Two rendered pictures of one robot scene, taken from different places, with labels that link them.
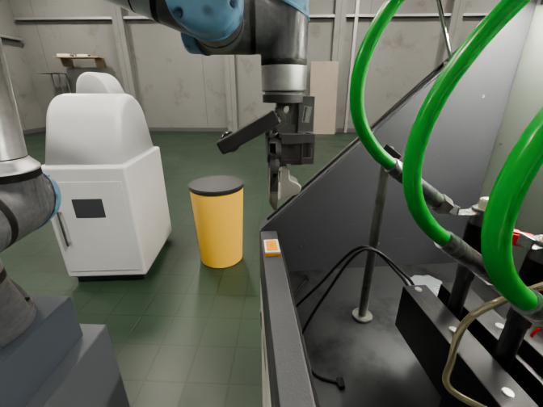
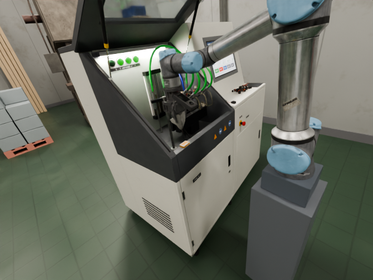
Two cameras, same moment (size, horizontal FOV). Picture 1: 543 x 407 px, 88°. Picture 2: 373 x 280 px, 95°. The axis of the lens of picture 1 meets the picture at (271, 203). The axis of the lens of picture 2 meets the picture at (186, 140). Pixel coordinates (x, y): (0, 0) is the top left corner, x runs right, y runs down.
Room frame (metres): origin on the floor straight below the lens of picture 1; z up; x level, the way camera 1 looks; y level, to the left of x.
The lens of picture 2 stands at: (1.04, 0.60, 1.42)
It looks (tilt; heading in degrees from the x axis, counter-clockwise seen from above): 29 degrees down; 228
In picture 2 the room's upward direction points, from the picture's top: 9 degrees counter-clockwise
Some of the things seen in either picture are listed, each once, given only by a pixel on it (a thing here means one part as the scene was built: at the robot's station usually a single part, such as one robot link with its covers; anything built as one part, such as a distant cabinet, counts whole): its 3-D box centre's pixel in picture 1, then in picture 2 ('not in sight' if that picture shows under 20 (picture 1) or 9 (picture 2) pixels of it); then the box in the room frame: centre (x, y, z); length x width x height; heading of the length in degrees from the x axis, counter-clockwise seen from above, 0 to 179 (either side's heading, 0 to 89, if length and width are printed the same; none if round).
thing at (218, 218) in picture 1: (219, 221); not in sight; (1.96, 0.40, 0.31); 0.40 x 0.40 x 0.63
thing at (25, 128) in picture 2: not in sight; (14, 119); (1.19, -4.33, 0.55); 1.12 x 0.74 x 1.11; 88
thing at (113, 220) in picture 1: (111, 185); not in sight; (1.93, 1.16, 0.62); 0.72 x 0.57 x 1.24; 179
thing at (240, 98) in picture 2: not in sight; (240, 93); (-0.40, -0.17, 0.96); 0.70 x 0.22 x 0.03; 5
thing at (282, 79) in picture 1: (283, 81); (171, 82); (0.51, -0.02, 1.28); 0.08 x 0.08 x 0.05
